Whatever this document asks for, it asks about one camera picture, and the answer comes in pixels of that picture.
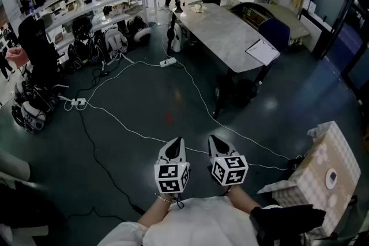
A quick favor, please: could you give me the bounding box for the black power cable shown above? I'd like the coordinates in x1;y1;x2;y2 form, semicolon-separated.
65;106;146;221

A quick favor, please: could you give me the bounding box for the white power cable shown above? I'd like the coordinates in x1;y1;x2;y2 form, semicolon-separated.
82;60;161;103
174;60;292;161
85;102;291;171

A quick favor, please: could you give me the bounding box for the grey marble table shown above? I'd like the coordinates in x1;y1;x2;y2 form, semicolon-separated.
170;2;282;120

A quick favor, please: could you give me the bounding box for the black cloth bag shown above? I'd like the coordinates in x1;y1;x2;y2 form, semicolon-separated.
249;203;327;243

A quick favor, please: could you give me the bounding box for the person's left forearm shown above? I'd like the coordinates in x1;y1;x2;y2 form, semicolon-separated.
137;192;180;229

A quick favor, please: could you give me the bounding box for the beige arched display stand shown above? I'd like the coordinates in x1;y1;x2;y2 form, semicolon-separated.
229;1;311;46

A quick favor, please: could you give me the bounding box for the pile of black white backpacks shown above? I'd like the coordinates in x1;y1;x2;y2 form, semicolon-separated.
10;79;71;134

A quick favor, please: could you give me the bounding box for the black adapter cable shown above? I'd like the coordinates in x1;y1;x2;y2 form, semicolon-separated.
91;65;112;87

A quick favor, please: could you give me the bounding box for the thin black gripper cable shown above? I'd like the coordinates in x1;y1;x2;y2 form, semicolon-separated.
172;192;186;210

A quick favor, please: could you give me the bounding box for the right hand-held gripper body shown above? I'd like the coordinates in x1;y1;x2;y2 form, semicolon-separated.
211;154;249;187

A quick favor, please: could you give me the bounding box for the white flower bouquet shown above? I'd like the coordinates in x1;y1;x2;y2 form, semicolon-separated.
191;2;208;14

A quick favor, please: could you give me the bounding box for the person's white garment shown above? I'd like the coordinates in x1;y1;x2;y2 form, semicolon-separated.
97;195;262;246

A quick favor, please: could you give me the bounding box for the white backpack with black straps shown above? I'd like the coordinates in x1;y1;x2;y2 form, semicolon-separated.
166;21;185;53

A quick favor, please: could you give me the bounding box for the wooden pallet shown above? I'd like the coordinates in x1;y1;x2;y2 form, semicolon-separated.
240;5;273;31

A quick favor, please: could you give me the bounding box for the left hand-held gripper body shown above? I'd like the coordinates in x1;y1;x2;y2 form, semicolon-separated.
154;156;191;194

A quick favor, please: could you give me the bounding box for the black clipboard with paper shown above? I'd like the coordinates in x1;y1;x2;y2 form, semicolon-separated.
244;39;281;66

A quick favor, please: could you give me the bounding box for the glass entrance door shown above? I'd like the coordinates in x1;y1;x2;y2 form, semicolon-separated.
312;0;369;96

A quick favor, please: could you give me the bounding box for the white reception counter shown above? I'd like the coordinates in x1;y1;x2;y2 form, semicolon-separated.
299;2;334;52

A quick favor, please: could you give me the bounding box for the person's right forearm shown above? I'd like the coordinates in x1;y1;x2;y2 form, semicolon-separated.
225;184;262;213

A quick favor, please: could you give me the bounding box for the checkered cardboard box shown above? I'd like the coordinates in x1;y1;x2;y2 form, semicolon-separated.
257;120;362;237

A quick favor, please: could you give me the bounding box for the silver bracelet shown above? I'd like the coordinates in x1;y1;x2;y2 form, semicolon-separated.
155;192;174;204

